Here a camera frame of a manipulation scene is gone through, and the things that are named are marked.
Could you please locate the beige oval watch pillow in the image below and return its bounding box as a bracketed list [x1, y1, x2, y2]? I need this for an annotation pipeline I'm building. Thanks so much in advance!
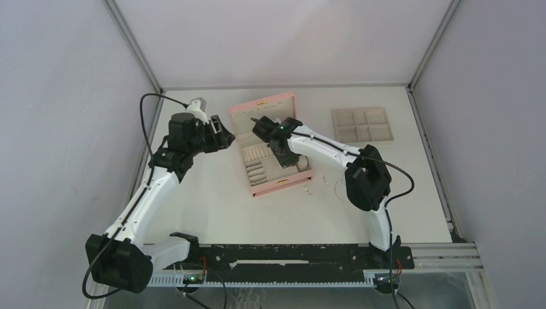
[296, 156, 308, 172]

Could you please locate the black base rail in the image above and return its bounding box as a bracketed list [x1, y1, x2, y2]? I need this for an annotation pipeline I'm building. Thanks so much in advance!
[183, 243, 415, 270]

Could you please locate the pink jewelry box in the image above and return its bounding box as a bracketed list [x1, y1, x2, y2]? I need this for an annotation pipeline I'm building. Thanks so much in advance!
[229, 92, 314, 197]

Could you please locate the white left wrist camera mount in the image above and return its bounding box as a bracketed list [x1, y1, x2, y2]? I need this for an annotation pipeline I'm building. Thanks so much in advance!
[185, 97, 209, 124]

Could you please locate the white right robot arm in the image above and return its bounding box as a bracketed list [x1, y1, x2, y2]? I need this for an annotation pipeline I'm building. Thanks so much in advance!
[252, 116, 398, 268]

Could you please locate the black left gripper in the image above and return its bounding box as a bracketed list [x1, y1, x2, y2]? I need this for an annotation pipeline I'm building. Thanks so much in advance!
[187, 115, 234, 156]

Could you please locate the black left camera cable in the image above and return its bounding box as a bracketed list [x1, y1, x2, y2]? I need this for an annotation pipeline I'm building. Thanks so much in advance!
[82, 93, 189, 301]

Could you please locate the beige divided tray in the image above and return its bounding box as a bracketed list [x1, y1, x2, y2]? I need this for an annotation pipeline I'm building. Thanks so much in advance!
[331, 107, 394, 147]

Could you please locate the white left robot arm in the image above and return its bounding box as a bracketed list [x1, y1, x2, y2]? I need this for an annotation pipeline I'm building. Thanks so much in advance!
[82, 112, 236, 299]

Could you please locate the silver hoop necklace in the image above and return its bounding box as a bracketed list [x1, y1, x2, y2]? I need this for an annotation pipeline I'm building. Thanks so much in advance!
[334, 178, 348, 203]

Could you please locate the white slotted cable duct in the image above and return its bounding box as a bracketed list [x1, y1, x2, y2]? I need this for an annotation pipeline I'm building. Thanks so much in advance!
[147, 273, 375, 288]

